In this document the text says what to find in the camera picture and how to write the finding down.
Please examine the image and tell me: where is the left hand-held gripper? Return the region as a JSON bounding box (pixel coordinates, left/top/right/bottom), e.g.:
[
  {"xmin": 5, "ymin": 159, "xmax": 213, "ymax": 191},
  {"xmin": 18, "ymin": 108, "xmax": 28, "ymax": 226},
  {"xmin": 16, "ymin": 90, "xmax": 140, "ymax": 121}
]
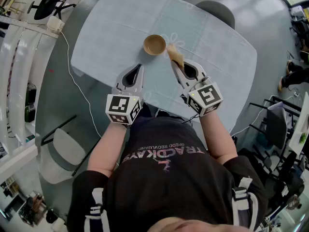
[{"xmin": 105, "ymin": 63, "xmax": 145, "ymax": 127}]

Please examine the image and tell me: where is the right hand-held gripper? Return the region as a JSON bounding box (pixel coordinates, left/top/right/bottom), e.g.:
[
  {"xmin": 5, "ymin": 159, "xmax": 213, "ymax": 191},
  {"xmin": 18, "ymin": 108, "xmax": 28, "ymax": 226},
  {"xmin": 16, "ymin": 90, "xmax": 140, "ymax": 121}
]
[{"xmin": 171, "ymin": 58, "xmax": 223, "ymax": 117}]

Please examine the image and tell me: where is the beige sponge cloth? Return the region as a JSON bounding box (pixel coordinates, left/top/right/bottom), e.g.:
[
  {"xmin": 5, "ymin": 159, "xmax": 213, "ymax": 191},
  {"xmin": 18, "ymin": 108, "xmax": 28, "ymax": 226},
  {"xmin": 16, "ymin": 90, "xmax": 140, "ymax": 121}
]
[{"xmin": 166, "ymin": 43, "xmax": 185, "ymax": 69}]

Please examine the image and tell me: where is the brown bowl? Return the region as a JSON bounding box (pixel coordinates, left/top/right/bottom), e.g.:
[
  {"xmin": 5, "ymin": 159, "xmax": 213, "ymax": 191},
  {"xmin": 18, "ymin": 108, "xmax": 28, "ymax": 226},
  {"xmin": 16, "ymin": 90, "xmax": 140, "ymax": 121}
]
[{"xmin": 143, "ymin": 34, "xmax": 167, "ymax": 56}]

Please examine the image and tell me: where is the person's left forearm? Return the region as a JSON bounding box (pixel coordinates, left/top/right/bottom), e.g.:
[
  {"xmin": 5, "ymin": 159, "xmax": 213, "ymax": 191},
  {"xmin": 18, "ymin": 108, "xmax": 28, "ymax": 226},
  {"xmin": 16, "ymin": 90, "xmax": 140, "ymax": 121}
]
[{"xmin": 87, "ymin": 122, "xmax": 126, "ymax": 178}]

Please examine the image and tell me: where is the person's right forearm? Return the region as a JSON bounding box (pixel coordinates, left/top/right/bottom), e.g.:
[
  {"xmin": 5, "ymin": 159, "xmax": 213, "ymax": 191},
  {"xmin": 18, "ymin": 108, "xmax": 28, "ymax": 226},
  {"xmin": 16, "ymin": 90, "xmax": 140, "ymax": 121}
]
[{"xmin": 199, "ymin": 110, "xmax": 239, "ymax": 164}]

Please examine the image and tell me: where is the light blue flowered tablecloth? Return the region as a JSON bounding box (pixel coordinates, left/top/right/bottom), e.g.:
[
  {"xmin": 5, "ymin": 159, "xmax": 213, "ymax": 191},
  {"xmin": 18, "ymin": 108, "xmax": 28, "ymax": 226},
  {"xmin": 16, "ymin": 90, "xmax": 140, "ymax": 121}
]
[{"xmin": 70, "ymin": 0, "xmax": 258, "ymax": 135}]

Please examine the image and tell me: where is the dark grey round chair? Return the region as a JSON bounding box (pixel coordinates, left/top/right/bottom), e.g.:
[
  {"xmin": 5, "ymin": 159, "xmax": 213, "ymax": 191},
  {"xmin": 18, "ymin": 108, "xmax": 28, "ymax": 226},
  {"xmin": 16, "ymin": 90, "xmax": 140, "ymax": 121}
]
[{"xmin": 195, "ymin": 0, "xmax": 236, "ymax": 30}]

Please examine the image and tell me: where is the white box device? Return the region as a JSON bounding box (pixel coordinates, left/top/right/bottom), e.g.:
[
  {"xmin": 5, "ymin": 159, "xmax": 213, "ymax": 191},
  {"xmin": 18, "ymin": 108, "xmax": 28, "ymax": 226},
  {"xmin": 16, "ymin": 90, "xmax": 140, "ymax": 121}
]
[{"xmin": 46, "ymin": 15, "xmax": 66, "ymax": 35}]

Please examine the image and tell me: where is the grey backrest chair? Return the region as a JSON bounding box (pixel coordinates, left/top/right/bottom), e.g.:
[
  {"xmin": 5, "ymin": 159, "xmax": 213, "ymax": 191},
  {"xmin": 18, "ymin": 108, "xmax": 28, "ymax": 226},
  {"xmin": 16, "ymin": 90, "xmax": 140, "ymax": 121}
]
[{"xmin": 248, "ymin": 95, "xmax": 302, "ymax": 154}]

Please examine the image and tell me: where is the black storage case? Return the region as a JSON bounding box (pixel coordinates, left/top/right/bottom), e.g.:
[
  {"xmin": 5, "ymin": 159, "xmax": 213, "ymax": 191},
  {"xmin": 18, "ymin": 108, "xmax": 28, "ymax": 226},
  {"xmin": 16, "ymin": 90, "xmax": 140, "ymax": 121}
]
[
  {"xmin": 24, "ymin": 104, "xmax": 36, "ymax": 123},
  {"xmin": 26, "ymin": 82, "xmax": 37, "ymax": 105}
]

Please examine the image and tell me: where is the black mesh office chair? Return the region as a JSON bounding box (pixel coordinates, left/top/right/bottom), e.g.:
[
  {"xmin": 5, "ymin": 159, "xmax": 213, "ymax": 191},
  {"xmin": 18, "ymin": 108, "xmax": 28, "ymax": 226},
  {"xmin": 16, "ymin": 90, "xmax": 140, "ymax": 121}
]
[{"xmin": 238, "ymin": 148, "xmax": 305, "ymax": 217}]

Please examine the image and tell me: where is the white workbench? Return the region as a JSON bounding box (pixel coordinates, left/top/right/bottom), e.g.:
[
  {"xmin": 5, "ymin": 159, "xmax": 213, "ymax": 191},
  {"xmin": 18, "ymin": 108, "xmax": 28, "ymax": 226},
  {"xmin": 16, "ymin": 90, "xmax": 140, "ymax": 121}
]
[{"xmin": 0, "ymin": 15, "xmax": 61, "ymax": 171}]

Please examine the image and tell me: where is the person's black printed t-shirt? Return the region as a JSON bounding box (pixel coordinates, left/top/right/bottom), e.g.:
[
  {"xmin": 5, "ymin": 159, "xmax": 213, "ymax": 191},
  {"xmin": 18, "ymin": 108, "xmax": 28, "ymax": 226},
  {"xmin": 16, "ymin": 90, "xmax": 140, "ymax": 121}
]
[{"xmin": 67, "ymin": 116, "xmax": 268, "ymax": 232}]

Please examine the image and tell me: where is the black office swivel chair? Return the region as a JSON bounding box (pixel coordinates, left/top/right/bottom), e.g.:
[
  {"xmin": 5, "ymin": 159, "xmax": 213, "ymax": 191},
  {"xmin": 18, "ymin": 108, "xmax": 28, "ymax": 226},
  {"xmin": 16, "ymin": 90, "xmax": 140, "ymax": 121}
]
[{"xmin": 28, "ymin": 0, "xmax": 77, "ymax": 21}]

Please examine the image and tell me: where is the white side table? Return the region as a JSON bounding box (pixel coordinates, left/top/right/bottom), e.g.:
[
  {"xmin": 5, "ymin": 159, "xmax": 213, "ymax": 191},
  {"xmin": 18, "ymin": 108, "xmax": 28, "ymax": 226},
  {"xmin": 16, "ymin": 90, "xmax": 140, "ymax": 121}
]
[{"xmin": 288, "ymin": 105, "xmax": 309, "ymax": 154}]

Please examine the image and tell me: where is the white boxy machine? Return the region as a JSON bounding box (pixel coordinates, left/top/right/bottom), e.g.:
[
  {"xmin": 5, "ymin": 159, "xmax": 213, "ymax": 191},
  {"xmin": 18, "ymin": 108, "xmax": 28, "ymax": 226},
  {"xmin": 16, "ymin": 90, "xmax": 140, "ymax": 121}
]
[{"xmin": 291, "ymin": 5, "xmax": 305, "ymax": 18}]

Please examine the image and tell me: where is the person's face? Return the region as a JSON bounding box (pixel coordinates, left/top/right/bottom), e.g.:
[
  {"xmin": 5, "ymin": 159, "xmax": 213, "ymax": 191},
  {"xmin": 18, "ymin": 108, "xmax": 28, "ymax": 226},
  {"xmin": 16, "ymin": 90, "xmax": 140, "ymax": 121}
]
[{"xmin": 149, "ymin": 216, "xmax": 254, "ymax": 232}]

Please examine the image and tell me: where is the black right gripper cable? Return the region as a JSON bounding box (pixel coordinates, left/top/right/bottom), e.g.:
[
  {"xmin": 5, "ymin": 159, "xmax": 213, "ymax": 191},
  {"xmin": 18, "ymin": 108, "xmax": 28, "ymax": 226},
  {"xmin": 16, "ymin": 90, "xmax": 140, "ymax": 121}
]
[{"xmin": 181, "ymin": 114, "xmax": 201, "ymax": 124}]

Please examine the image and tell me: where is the long white floor cable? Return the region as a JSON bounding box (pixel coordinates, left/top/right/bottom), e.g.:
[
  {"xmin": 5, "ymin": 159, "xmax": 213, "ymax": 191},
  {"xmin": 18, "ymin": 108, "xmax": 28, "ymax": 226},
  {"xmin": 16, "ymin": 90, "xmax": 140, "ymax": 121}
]
[{"xmin": 59, "ymin": 30, "xmax": 102, "ymax": 139}]

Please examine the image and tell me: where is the thin white cable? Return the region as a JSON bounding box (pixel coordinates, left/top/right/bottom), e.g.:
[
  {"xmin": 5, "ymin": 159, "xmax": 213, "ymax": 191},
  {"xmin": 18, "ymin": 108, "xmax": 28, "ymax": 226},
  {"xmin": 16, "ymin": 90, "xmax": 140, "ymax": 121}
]
[{"xmin": 230, "ymin": 94, "xmax": 300, "ymax": 137}]

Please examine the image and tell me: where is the light grey chair black frame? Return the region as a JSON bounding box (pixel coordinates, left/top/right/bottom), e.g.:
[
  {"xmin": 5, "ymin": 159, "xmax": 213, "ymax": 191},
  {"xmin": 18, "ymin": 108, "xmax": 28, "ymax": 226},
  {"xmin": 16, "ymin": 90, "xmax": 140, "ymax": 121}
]
[{"xmin": 38, "ymin": 115, "xmax": 102, "ymax": 185}]

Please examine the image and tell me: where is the white harness strap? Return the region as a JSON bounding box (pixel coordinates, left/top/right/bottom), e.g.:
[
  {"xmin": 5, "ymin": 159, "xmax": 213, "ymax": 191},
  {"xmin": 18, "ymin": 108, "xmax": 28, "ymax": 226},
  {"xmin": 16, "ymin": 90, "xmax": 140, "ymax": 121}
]
[
  {"xmin": 231, "ymin": 176, "xmax": 259, "ymax": 232},
  {"xmin": 84, "ymin": 187, "xmax": 109, "ymax": 232}
]

